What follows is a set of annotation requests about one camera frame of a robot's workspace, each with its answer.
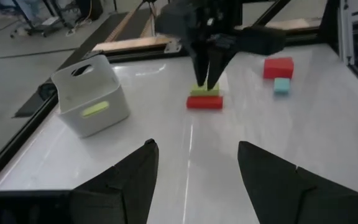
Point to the long red block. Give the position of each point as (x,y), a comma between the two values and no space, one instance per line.
(204,102)

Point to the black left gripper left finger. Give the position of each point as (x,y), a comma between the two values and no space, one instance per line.
(129,189)

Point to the light green rectangular block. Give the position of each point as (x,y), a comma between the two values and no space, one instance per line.
(202,92)

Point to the cyan block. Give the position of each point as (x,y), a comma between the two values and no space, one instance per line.
(281,86)

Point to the metal corner bracket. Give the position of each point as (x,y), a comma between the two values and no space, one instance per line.
(172,46)

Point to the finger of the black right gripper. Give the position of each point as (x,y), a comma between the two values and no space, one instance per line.
(201,62)
(219,63)

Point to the white aluminium post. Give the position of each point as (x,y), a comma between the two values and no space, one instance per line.
(345,28)

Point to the large red block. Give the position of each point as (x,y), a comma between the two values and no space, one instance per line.
(278,68)

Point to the wooden board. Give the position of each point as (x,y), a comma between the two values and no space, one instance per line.
(129,43)

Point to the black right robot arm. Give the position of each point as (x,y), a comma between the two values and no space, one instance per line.
(219,12)

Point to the rolling cart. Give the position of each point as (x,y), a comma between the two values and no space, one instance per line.
(39,21)

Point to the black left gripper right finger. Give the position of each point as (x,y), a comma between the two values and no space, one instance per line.
(269,186)

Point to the black round table foot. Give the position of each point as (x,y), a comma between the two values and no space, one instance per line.
(47,91)

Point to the black table frame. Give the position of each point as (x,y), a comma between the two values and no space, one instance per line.
(14,144)

